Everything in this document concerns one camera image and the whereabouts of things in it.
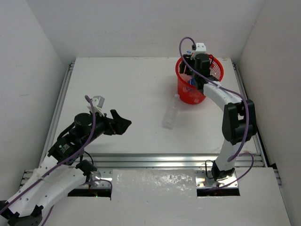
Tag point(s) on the aluminium front rail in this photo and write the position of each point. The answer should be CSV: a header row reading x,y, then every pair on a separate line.
x,y
202,165

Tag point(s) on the blue label bottle back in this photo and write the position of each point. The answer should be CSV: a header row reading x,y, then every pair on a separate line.
x,y
192,82

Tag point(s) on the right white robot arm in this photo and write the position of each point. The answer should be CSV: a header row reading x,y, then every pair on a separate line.
x,y
239,117

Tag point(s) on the red mesh plastic bin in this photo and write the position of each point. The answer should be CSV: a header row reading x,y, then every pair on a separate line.
x,y
188,93

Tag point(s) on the aluminium left side rail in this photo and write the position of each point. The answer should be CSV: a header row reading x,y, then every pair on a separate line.
x,y
40,152

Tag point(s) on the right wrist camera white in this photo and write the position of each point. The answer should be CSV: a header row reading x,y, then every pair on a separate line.
x,y
198,48

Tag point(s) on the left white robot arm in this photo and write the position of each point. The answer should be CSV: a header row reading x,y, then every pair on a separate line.
x,y
62,170

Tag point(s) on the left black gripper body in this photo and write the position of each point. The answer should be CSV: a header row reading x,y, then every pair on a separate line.
x,y
112,125

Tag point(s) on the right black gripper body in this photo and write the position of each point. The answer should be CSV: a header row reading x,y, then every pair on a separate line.
x,y
191,63

